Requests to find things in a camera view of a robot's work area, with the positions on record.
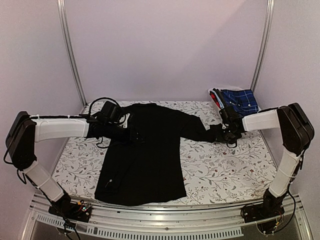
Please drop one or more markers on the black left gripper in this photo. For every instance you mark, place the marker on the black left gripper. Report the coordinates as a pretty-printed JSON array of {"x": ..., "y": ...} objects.
[{"x": 131, "y": 138}]

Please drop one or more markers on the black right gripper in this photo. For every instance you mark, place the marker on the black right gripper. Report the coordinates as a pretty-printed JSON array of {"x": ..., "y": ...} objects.
[{"x": 231, "y": 141}]

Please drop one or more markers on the black long sleeve shirt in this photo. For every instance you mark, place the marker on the black long sleeve shirt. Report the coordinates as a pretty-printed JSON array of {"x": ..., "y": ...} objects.
[{"x": 149, "y": 171}]

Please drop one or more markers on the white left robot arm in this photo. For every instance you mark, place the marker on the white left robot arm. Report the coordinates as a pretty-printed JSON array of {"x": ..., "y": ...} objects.
[{"x": 27, "y": 130}]

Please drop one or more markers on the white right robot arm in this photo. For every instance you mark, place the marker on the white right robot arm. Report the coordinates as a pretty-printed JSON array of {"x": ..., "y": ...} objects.
[{"x": 296, "y": 131}]

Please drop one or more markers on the blue plaid shirt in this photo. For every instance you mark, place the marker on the blue plaid shirt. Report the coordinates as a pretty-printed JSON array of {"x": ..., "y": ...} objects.
[{"x": 242, "y": 101}]

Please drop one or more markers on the white plastic laundry basket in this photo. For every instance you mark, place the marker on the white plastic laundry basket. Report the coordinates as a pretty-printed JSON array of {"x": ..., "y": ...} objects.
[{"x": 212, "y": 103}]

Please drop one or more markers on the floral white tablecloth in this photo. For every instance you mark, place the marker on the floral white tablecloth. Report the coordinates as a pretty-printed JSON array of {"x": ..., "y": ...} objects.
[{"x": 212, "y": 172}]

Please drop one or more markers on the dark grey folded shirt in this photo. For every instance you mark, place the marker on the dark grey folded shirt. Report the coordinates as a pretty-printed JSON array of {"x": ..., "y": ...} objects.
[{"x": 222, "y": 99}]

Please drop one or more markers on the red black plaid shirt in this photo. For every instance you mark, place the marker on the red black plaid shirt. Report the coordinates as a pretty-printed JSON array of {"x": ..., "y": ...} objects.
[{"x": 214, "y": 98}]

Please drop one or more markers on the light blue folded shirt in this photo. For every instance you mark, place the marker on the light blue folded shirt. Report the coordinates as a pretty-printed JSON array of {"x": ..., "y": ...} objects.
[{"x": 221, "y": 105}]

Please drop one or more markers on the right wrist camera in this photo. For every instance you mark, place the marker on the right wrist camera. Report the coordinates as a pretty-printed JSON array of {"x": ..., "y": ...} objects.
[{"x": 229, "y": 116}]

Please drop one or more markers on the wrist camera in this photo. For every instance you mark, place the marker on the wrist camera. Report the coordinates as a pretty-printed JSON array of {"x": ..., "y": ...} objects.
[
  {"x": 111, "y": 113},
  {"x": 229, "y": 116}
]

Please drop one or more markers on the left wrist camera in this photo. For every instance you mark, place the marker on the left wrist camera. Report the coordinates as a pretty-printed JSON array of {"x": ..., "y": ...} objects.
[{"x": 111, "y": 113}]

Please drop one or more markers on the aluminium front rail frame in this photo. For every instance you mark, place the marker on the aluminium front rail frame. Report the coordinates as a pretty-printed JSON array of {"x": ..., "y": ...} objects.
[{"x": 166, "y": 222}]

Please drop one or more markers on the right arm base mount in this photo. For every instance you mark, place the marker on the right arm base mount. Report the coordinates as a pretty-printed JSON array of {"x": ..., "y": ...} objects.
[{"x": 267, "y": 214}]

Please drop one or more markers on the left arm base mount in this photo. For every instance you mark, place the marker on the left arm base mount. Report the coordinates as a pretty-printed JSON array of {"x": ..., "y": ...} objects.
[{"x": 79, "y": 211}]

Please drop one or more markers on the right aluminium corner post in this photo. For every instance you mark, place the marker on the right aluminium corner post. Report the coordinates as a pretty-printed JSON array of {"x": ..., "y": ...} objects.
[{"x": 263, "y": 44}]

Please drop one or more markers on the aluminium corner post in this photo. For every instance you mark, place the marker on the aluminium corner post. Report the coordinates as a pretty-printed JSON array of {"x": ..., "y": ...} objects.
[
  {"x": 263, "y": 44},
  {"x": 61, "y": 6}
]

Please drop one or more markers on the left aluminium corner post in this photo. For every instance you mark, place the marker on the left aluminium corner post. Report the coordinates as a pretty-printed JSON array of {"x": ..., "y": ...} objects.
[{"x": 61, "y": 6}]

